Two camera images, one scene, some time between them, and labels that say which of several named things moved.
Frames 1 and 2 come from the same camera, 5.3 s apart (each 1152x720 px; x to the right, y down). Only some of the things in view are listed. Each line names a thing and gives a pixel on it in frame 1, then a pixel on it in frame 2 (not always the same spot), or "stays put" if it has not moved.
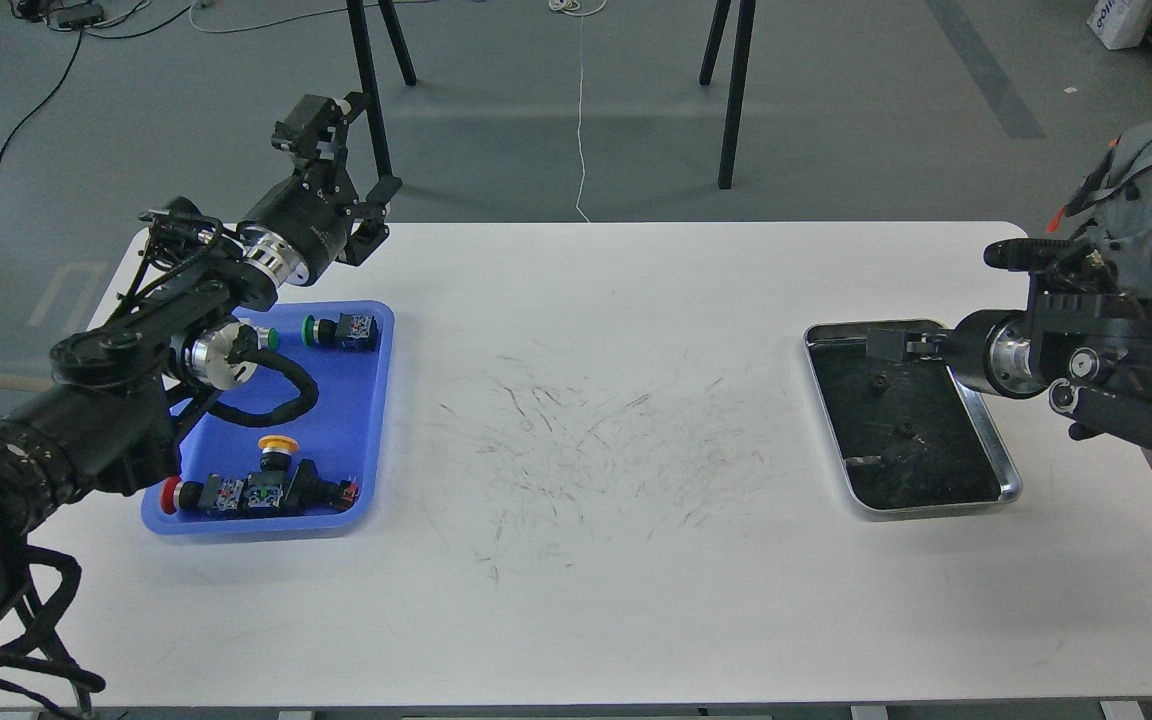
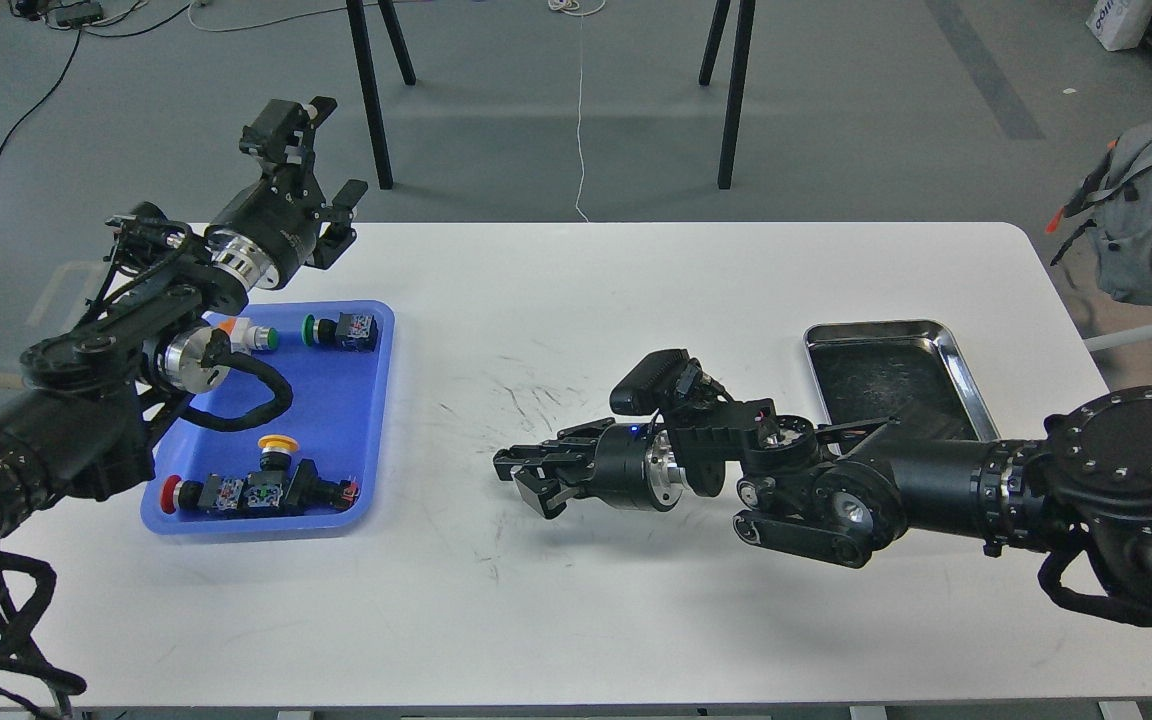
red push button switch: x=261 y=493 stays put
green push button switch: x=351 y=332 stays put
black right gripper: x=991 y=351 to x=634 y=467
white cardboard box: x=1121 y=24 stays put
